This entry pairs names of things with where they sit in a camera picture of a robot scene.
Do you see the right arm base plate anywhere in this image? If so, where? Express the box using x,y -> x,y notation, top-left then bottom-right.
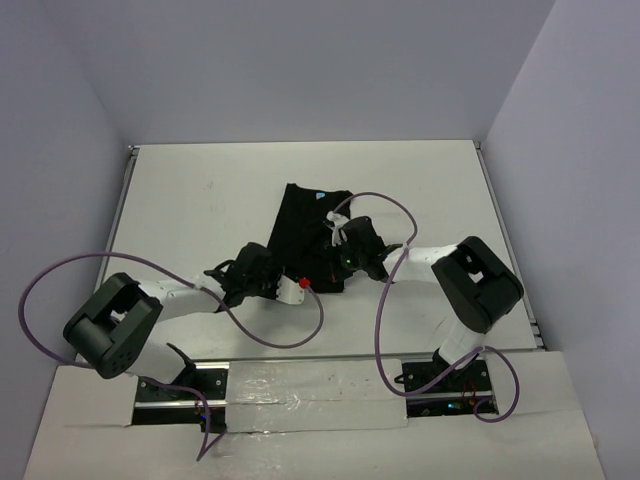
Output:
394,359 -> 498,418

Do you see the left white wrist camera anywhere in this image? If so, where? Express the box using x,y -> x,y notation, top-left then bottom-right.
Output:
276,276 -> 311,305

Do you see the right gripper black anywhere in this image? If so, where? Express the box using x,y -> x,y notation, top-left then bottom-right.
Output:
320,236 -> 368,282

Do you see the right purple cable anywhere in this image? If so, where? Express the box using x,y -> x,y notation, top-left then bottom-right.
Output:
327,192 -> 521,424

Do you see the black t shirt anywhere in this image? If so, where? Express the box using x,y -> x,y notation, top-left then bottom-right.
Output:
267,183 -> 352,294

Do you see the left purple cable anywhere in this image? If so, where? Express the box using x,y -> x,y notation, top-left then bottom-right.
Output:
18,252 -> 325,461

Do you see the aluminium table rail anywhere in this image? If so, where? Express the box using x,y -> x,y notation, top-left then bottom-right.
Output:
92,145 -> 141,294

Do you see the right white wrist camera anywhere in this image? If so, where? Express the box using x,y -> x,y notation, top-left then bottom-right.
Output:
325,211 -> 350,247

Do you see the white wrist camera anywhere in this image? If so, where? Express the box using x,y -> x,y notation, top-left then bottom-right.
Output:
325,211 -> 350,247
276,276 -> 311,305

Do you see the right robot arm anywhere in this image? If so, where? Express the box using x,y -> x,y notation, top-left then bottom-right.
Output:
326,212 -> 524,391

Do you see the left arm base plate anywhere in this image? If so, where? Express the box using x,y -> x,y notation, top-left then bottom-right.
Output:
132,368 -> 228,434

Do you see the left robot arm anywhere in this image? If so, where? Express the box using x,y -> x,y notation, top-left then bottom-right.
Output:
63,242 -> 283,399

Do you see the purple cable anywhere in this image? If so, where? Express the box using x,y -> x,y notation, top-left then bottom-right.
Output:
18,252 -> 325,461
327,192 -> 521,424

